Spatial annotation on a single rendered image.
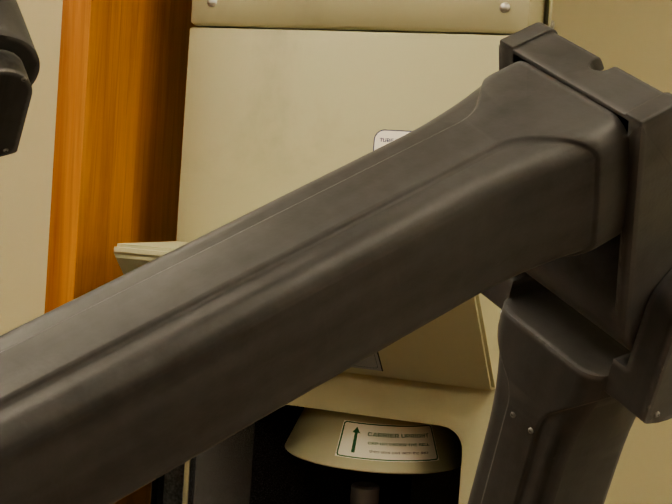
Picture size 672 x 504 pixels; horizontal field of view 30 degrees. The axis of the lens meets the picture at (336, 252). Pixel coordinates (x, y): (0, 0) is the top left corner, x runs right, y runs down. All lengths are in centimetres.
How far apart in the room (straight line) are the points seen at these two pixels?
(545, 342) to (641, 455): 98
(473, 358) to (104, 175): 38
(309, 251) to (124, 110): 80
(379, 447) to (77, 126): 39
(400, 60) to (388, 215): 70
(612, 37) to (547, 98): 105
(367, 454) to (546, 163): 74
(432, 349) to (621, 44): 59
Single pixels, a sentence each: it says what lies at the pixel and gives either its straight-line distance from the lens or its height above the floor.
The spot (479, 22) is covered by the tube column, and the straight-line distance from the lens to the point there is 110.
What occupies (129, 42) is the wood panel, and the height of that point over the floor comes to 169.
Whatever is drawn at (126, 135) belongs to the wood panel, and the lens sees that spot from 120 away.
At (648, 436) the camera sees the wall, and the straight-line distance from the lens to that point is 151.
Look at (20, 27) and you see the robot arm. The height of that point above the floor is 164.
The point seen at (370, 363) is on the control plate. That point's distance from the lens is 108.
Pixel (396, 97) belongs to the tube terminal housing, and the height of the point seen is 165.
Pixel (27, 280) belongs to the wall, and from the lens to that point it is 179.
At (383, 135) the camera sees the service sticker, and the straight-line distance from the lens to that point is 111.
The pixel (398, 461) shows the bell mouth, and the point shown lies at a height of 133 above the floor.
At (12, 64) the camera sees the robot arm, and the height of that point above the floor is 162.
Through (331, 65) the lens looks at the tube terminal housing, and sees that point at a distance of 113.
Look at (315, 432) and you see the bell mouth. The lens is 118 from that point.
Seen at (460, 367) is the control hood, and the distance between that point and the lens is 105.
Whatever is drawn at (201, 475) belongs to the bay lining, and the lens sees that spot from 122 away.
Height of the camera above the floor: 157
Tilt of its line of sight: 3 degrees down
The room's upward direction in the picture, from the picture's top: 4 degrees clockwise
